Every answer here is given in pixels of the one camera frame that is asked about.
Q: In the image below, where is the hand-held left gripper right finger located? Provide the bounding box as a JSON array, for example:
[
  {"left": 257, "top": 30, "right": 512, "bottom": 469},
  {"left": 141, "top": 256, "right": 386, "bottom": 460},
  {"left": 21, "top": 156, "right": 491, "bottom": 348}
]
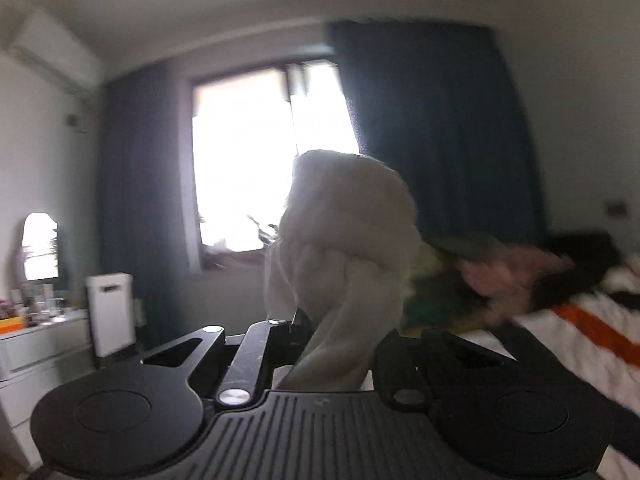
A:
[{"left": 372, "top": 327, "right": 557, "bottom": 407}]

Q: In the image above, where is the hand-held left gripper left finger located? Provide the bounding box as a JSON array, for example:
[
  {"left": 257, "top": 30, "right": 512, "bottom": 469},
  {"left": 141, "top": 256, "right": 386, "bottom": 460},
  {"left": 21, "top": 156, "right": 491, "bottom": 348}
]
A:
[{"left": 140, "top": 310, "right": 314, "bottom": 407}]

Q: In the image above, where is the white garment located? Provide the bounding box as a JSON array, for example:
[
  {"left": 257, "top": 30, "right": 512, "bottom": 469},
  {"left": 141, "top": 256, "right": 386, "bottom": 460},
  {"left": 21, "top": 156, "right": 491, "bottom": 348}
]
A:
[{"left": 264, "top": 149, "right": 422, "bottom": 392}]

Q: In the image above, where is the dark green cloth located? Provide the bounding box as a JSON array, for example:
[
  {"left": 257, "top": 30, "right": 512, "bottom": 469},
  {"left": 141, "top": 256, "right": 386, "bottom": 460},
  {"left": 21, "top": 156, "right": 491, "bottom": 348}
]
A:
[{"left": 400, "top": 266, "right": 496, "bottom": 337}]

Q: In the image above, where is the white exercise stand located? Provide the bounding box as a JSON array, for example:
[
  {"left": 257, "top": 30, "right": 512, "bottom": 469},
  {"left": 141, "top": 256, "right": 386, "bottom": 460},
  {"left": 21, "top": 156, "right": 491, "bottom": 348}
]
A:
[{"left": 245, "top": 213, "right": 282, "bottom": 262}]

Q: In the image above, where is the olive garment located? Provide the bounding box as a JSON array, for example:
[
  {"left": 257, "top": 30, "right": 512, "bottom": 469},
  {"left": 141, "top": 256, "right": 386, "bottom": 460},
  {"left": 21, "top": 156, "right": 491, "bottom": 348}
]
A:
[{"left": 432, "top": 233, "right": 509, "bottom": 262}]

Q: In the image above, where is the white air purifier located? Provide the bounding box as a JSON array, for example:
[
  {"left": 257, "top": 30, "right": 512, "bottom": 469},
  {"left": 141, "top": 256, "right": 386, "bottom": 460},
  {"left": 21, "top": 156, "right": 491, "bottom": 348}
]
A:
[{"left": 84, "top": 272, "right": 134, "bottom": 357}]

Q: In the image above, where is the striped blanket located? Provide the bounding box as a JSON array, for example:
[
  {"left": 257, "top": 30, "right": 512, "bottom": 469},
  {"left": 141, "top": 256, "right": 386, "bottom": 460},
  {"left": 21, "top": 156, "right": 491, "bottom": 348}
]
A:
[{"left": 492, "top": 262, "right": 640, "bottom": 480}]

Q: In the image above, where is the window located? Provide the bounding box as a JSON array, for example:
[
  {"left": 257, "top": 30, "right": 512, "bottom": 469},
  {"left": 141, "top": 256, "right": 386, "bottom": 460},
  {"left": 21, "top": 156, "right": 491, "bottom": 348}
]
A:
[{"left": 191, "top": 61, "right": 368, "bottom": 272}]

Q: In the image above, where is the grey curtain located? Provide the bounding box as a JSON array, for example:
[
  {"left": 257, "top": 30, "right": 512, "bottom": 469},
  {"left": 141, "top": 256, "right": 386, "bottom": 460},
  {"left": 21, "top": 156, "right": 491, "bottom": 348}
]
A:
[{"left": 97, "top": 62, "right": 203, "bottom": 366}]

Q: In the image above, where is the cluster of cosmetic bottles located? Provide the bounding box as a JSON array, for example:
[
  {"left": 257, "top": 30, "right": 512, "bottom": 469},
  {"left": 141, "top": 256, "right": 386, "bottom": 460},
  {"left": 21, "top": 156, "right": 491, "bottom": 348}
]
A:
[{"left": 20, "top": 282, "right": 69, "bottom": 319}]

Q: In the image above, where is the white dresser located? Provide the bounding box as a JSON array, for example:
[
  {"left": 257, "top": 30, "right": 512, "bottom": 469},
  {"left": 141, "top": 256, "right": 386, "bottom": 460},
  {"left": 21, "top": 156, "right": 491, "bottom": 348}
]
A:
[{"left": 0, "top": 309, "right": 97, "bottom": 467}]

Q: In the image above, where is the teal curtain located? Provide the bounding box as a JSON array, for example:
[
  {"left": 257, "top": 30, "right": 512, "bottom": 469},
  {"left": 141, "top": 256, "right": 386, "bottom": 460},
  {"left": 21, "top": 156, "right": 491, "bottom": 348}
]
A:
[{"left": 327, "top": 19, "right": 551, "bottom": 251}]

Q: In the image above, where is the arched mirror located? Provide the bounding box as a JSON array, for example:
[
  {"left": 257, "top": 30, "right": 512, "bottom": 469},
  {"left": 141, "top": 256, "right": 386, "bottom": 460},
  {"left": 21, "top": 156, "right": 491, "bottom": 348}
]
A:
[{"left": 19, "top": 212, "right": 61, "bottom": 282}]

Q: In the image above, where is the white air conditioner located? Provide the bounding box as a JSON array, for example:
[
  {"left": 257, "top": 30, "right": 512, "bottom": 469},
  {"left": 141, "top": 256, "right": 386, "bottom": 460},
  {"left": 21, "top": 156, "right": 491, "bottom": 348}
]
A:
[{"left": 4, "top": 7, "right": 102, "bottom": 97}]

